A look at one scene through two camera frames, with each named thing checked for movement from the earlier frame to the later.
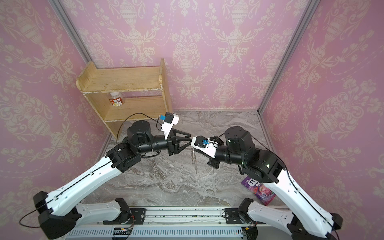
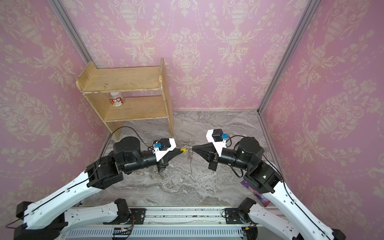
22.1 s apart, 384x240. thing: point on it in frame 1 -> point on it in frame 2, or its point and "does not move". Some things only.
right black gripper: [214, 160] does not move
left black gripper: [173, 145] -> [165, 160]
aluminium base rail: [187, 221] does not move
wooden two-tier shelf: [121, 94] does not move
